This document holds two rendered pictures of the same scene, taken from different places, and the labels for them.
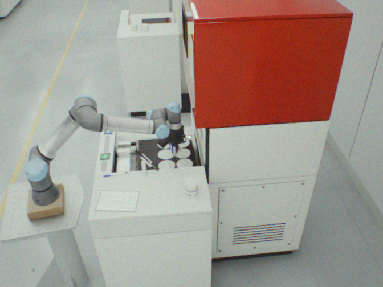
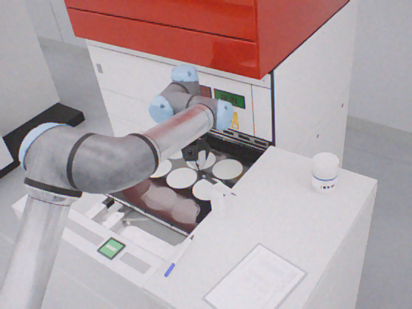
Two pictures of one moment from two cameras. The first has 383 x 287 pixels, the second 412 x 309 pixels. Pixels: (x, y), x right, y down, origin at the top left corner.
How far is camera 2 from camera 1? 1.42 m
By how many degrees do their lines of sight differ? 34
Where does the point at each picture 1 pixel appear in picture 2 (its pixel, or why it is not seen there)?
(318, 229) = not seen: hidden behind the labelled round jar
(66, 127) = (50, 226)
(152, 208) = (318, 246)
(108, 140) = (73, 224)
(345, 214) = not seen: hidden behind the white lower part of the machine
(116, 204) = (263, 291)
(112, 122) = (162, 137)
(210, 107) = (273, 26)
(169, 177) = (260, 191)
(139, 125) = (196, 120)
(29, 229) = not seen: outside the picture
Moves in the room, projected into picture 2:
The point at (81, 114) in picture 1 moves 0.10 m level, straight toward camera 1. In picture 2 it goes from (100, 158) to (148, 168)
